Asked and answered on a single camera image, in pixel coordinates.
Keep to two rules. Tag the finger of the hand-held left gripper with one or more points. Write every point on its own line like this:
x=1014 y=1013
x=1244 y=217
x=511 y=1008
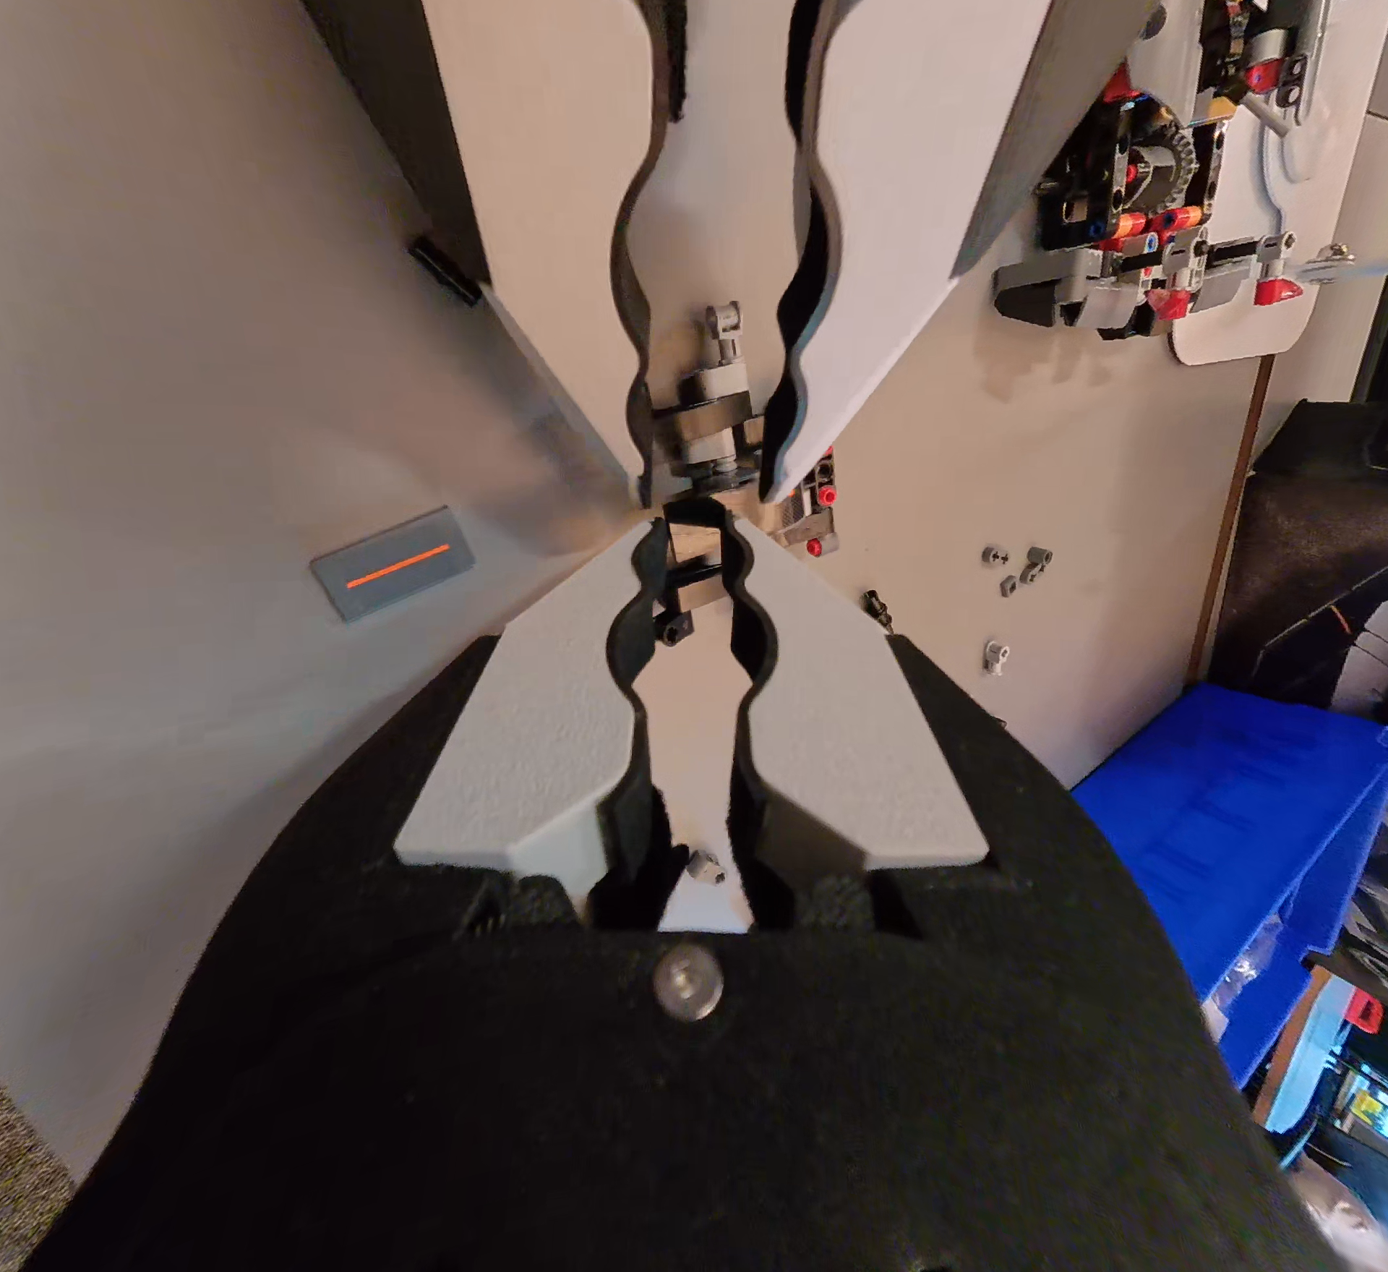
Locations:
x=922 y=100
x=521 y=100

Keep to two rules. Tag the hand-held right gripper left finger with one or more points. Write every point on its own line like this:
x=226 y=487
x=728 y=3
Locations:
x=521 y=751

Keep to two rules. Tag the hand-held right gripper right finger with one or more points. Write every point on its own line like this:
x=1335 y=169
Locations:
x=856 y=751

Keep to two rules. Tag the lego car chassis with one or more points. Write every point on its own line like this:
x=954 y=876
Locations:
x=1139 y=208

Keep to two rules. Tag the black grey lego subassembly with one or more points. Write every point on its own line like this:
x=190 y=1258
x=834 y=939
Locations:
x=711 y=404

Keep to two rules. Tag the black lego pin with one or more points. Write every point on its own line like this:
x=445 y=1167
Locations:
x=442 y=271

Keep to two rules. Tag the dark lego tile red stripe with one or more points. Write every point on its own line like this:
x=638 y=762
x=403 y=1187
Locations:
x=391 y=561

